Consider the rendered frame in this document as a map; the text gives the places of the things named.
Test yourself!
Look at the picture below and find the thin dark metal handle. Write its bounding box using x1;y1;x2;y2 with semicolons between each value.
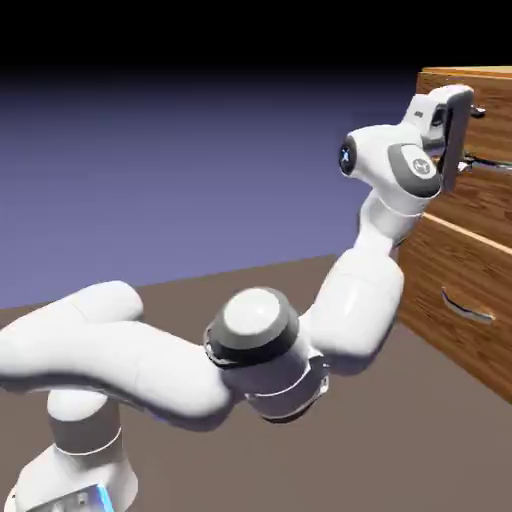
464;153;512;171

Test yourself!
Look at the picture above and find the wooden cabinet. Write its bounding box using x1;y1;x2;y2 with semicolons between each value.
397;65;512;403

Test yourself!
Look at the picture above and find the short wooden drawer front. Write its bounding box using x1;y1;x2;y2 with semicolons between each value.
397;213;512;403

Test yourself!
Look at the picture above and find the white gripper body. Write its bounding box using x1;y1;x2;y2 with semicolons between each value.
429;84;476;194

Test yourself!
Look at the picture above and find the curved silver metal handle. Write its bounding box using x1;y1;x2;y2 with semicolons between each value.
440;286;496;326

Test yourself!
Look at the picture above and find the tall wooden drawer front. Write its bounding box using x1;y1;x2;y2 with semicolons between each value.
415;73;512;254

